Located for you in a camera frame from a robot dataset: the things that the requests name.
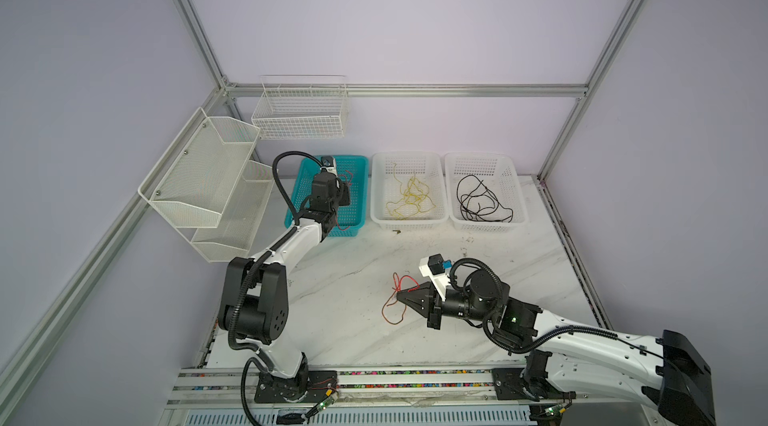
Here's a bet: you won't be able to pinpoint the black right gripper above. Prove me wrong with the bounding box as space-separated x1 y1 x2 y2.
395 281 494 331

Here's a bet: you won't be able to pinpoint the yellow cable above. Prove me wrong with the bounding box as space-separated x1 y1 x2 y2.
385 161 436 220

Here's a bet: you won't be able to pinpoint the black cable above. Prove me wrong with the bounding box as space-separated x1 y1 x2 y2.
455 173 515 225

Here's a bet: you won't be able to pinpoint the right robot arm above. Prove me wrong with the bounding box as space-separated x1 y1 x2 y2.
394 255 716 425

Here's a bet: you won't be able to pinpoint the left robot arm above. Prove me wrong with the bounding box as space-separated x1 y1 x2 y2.
218 151 350 379

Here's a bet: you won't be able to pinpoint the teal plastic basket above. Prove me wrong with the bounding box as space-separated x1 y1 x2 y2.
291 155 368 238

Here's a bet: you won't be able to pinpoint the white plastic basket middle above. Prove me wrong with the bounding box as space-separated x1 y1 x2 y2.
370 152 449 231

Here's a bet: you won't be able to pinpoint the white plastic basket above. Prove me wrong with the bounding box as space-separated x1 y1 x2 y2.
370 152 449 231
444 152 529 233

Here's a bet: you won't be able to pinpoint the white mesh lower shelf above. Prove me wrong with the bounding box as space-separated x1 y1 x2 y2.
191 161 274 263

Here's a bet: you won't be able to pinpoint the white mesh shelf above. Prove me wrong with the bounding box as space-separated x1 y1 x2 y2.
138 109 260 229
191 161 274 263

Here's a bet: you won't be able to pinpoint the white plastic basket right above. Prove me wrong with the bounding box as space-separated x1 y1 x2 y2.
444 152 529 233

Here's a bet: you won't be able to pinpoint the white mesh upper shelf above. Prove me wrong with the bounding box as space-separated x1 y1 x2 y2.
138 109 260 229

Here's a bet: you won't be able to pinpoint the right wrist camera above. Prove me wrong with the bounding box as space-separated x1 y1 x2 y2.
418 254 450 301

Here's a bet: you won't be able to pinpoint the white wire wall basket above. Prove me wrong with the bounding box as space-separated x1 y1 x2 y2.
251 75 349 140

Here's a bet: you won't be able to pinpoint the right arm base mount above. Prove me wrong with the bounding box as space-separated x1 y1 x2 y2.
491 350 576 402

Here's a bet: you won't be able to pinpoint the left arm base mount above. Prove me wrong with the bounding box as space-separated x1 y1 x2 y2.
252 369 338 404

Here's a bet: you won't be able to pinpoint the front rail with cables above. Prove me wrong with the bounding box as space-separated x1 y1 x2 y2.
159 366 562 425

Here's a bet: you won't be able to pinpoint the aluminium frame profiles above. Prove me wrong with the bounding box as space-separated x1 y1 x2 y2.
0 0 679 426

